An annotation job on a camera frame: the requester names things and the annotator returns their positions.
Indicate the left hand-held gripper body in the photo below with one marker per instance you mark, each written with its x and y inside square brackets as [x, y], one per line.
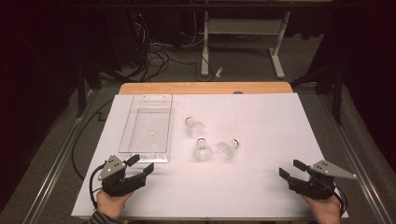
[120, 185]

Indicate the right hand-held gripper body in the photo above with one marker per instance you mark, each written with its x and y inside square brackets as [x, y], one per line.
[311, 188]

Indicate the clear plastic tray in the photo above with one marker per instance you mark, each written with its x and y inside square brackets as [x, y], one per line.
[146, 130]

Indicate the white shuttlecock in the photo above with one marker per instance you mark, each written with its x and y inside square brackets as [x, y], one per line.
[203, 151]
[226, 148]
[194, 127]

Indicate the person's left hand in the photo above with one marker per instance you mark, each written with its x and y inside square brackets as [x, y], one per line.
[110, 205]

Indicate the person's right hand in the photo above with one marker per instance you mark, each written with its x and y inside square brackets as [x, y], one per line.
[327, 211]

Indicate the black tripod stand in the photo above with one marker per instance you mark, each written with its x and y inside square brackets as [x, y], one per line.
[337, 93]
[81, 90]

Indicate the grey table grommet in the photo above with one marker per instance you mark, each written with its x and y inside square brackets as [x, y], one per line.
[238, 92]

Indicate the small white bottle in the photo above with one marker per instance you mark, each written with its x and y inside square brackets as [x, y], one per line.
[219, 72]

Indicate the dark equipment box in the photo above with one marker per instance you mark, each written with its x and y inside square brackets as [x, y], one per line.
[124, 37]

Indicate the dark curtain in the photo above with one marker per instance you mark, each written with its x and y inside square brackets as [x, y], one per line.
[31, 77]
[370, 62]

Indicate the metal floor rail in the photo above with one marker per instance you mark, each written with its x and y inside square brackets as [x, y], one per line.
[358, 174]
[53, 174]

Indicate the white metal stand frame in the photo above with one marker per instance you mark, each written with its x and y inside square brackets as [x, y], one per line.
[246, 26]

